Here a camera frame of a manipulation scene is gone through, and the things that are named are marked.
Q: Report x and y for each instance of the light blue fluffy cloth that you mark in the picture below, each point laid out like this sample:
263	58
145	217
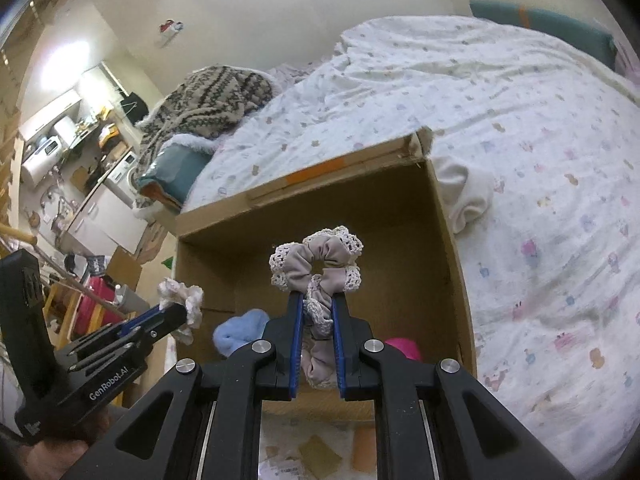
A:
237	332

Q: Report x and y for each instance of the teal pillow with orange stripe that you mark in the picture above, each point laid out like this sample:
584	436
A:
550	27

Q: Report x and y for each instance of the person's left hand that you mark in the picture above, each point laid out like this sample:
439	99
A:
55	460

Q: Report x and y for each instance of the grey patterned knit blanket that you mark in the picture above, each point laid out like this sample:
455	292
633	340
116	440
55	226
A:
210	100

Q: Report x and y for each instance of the beige lace-trimmed scrunchie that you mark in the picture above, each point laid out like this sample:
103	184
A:
332	255

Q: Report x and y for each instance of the white crumpled cloth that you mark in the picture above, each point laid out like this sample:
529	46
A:
465	190

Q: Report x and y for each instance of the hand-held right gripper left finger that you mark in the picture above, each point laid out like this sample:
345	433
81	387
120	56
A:
295	345

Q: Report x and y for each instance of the white printed quilt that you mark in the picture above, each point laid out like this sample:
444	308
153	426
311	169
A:
500	110

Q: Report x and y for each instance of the white washing machine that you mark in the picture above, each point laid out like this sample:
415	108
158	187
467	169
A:
117	180

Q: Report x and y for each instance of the small wall ornament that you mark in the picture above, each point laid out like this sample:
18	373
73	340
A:
171	27

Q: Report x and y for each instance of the white ruffled scrunchie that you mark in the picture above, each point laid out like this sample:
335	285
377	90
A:
187	300

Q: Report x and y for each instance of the brown cardboard box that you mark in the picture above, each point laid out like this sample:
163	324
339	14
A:
350	200

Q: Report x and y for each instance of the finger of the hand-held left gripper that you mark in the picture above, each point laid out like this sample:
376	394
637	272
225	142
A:
145	319
157	335

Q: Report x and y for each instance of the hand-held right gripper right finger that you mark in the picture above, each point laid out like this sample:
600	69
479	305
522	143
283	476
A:
340	347

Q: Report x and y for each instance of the white microwave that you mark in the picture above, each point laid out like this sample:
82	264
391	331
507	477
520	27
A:
47	149

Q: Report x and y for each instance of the red suitcase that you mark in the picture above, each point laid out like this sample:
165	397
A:
97	307

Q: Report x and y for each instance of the pink fluffy cloth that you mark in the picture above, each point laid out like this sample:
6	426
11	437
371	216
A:
406	347

